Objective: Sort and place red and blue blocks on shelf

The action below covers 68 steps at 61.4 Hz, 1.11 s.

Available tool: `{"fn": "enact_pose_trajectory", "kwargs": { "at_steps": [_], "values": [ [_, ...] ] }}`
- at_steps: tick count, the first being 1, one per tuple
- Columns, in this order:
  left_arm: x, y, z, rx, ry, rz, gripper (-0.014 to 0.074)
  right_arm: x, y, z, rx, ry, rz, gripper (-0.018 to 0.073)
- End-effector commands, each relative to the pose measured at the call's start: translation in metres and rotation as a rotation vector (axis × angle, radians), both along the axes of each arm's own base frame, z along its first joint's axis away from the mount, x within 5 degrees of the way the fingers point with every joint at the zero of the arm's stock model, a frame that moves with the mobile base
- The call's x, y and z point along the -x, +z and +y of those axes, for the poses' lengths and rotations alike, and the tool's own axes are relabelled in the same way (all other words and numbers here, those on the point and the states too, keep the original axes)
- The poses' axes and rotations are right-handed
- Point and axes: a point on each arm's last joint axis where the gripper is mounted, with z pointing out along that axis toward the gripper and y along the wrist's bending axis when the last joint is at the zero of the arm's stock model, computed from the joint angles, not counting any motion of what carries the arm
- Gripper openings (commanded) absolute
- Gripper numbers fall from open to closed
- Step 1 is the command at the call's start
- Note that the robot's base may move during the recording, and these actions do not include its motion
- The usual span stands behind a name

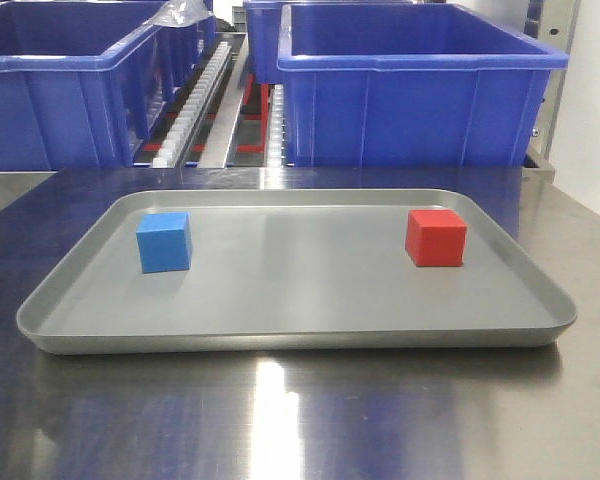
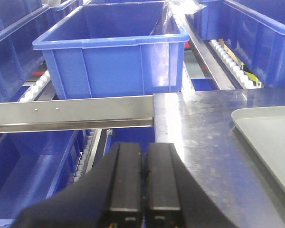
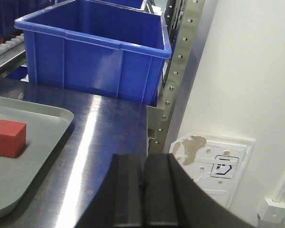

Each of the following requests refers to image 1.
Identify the clear plastic bag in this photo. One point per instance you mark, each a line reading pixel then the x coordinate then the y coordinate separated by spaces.
pixel 180 14

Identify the red cube block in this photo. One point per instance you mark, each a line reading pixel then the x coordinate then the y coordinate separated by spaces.
pixel 435 238

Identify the blue cube block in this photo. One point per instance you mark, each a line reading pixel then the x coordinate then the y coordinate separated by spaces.
pixel 164 241

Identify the large blue bin left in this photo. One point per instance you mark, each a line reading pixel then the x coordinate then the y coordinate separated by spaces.
pixel 82 83

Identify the white roller conveyor rail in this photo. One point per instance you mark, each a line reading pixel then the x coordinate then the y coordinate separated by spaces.
pixel 176 147

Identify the large blue bin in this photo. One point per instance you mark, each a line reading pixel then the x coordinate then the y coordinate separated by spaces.
pixel 473 102
pixel 82 83

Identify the grey metal tray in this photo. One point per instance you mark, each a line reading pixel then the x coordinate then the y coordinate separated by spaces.
pixel 292 269

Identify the large blue bin right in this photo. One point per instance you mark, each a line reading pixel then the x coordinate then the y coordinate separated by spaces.
pixel 473 102

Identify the blue bin rear centre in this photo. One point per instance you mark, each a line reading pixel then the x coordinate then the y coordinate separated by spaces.
pixel 262 40

